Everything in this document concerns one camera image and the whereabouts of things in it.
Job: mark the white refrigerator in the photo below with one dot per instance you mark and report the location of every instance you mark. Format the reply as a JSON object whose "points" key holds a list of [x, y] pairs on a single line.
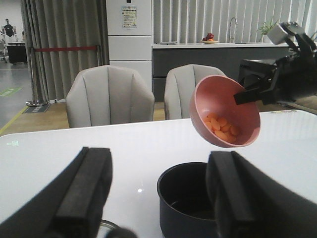
{"points": [[129, 27]]}

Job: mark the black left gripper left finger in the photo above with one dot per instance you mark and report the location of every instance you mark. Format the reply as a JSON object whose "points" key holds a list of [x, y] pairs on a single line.
{"points": [[70, 206]]}

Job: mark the fruit plate on counter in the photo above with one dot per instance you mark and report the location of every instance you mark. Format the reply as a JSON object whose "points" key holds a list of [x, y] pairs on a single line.
{"points": [[209, 39]]}

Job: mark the orange ham slices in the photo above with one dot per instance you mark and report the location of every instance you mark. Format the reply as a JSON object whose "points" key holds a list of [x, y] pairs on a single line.
{"points": [[222, 128]]}

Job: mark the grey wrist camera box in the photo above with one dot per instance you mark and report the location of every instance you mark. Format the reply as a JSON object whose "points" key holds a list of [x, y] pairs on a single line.
{"points": [[277, 34]]}

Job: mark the dark blue saucepan purple handle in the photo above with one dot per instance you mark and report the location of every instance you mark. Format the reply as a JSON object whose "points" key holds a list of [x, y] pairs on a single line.
{"points": [[184, 207]]}

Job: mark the green potted plant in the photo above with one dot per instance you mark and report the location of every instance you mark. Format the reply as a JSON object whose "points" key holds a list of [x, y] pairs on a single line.
{"points": [[264, 29]]}

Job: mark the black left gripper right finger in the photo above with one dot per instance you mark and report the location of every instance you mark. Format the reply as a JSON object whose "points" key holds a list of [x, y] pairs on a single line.
{"points": [[249, 204]]}

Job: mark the right beige upholstered chair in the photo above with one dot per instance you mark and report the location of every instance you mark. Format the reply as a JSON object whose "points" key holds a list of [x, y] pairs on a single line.
{"points": [[180, 84]]}

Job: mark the beige upholstered chair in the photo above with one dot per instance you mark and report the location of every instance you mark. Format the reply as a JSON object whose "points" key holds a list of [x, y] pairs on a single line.
{"points": [[180, 84], [106, 95]]}

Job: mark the chrome kitchen faucet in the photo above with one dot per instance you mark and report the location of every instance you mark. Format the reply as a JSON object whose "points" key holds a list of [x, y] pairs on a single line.
{"points": [[232, 29]]}

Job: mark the glass pot lid blue knob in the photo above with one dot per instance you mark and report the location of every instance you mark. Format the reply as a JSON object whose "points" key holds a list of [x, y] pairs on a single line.
{"points": [[105, 228]]}

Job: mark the pink plastic bowl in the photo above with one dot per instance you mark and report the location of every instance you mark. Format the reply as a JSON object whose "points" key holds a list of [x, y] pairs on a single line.
{"points": [[214, 96]]}

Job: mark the grey curtain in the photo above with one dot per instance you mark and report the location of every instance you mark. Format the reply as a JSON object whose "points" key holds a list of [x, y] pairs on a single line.
{"points": [[63, 37]]}

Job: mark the left beige upholstered chair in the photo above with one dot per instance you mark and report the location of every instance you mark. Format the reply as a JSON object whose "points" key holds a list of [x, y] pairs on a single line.
{"points": [[106, 95]]}

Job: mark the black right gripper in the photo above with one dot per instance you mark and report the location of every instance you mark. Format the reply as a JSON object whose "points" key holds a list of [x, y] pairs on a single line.
{"points": [[295, 77]]}

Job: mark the red barrier belt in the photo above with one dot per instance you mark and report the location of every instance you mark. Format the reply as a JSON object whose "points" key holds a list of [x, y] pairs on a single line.
{"points": [[65, 49]]}

